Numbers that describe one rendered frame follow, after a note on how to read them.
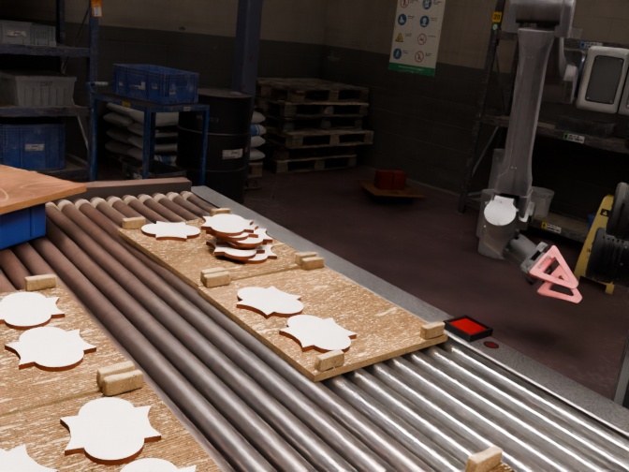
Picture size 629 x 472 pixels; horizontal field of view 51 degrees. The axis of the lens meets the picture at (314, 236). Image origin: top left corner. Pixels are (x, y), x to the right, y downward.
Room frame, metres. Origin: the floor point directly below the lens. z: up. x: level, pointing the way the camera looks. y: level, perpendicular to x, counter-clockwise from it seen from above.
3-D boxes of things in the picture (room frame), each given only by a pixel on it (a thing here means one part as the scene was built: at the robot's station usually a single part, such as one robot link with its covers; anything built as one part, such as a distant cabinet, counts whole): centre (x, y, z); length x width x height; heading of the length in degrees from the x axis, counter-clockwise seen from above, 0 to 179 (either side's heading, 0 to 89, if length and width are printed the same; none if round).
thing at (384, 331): (1.26, -0.03, 0.93); 0.41 x 0.35 x 0.02; 40
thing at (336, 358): (1.03, -0.05, 0.95); 0.06 x 0.02 x 0.03; 130
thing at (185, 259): (1.58, 0.24, 0.93); 0.41 x 0.35 x 0.02; 42
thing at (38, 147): (5.15, 2.37, 0.32); 0.50 x 0.41 x 0.37; 132
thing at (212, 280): (1.33, 0.20, 0.95); 0.06 x 0.02 x 0.03; 130
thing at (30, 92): (5.16, 2.29, 0.76); 0.50 x 0.36 x 0.24; 142
